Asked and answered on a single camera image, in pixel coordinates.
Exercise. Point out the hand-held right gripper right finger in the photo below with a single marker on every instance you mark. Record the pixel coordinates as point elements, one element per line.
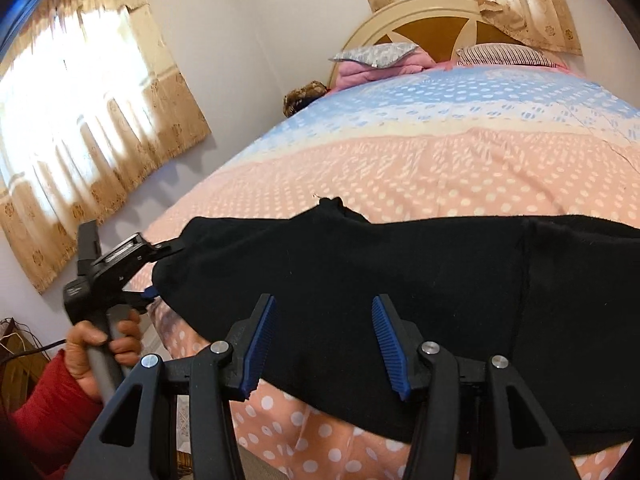
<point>392,345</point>

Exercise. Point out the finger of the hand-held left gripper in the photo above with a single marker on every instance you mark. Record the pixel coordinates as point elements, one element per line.
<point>145,296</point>
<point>167,249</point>

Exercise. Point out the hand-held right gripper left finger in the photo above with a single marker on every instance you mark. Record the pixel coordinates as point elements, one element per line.
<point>255,345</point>

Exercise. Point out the black pants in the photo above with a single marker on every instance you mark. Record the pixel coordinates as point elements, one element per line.
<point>400,310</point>

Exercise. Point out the person's left forearm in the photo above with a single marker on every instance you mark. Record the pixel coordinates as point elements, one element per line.
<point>50,410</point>

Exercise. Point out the person's left hand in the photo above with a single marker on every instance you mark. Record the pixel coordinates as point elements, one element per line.
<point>82,355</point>

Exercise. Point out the beige floral window curtain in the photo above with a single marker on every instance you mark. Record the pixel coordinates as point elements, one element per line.
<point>525,10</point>
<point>75,125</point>

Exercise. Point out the polka dot bed blanket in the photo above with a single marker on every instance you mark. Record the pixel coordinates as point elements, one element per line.
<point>400,160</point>

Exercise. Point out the brown patterned bag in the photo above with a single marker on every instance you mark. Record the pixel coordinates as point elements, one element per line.
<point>302,97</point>

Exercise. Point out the folded pink blanket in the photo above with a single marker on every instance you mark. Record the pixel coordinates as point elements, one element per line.
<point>360,77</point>

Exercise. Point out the grey patterned pillow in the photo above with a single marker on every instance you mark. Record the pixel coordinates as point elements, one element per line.
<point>375,55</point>

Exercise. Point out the striped pillow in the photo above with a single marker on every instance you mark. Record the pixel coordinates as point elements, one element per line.
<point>500,55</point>

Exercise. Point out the cream and brown headboard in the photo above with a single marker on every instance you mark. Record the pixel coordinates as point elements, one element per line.
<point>430,25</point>

